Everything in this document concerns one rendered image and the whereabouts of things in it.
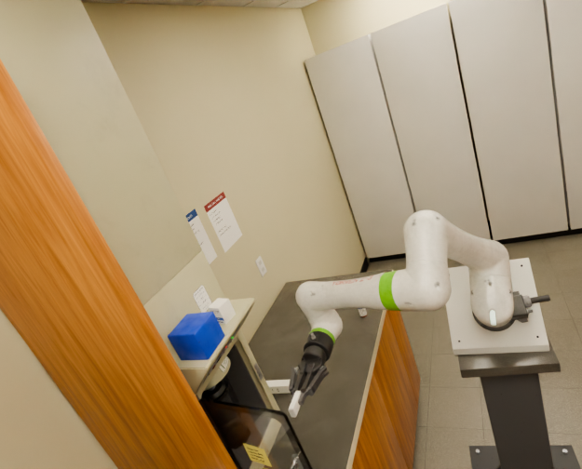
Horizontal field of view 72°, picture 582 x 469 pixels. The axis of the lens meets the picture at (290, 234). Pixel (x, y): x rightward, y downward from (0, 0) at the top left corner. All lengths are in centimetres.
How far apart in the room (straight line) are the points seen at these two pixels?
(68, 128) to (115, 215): 23
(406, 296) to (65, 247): 85
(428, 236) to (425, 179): 285
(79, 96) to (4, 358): 76
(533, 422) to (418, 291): 100
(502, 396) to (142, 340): 138
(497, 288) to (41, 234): 132
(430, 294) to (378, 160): 293
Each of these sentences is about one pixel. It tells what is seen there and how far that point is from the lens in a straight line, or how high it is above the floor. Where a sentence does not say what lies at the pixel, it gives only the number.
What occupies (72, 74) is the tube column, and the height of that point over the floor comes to 229.
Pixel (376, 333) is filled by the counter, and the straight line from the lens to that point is 192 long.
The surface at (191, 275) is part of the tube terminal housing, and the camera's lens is 127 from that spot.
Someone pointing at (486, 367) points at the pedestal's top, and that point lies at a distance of 168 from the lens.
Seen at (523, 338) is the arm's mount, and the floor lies 99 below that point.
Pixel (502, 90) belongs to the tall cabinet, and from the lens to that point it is 381.
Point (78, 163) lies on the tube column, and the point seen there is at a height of 210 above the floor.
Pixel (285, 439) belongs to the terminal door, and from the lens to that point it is 115.
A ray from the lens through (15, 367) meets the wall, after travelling 144.
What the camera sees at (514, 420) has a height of 60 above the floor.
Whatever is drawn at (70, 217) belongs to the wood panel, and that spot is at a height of 201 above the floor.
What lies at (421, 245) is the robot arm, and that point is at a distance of 114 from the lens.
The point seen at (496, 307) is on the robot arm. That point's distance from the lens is 147.
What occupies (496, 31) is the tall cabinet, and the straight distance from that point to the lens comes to 376.
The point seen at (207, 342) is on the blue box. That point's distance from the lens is 115.
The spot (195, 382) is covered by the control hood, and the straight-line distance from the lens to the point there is 120.
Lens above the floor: 211
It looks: 20 degrees down
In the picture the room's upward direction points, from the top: 21 degrees counter-clockwise
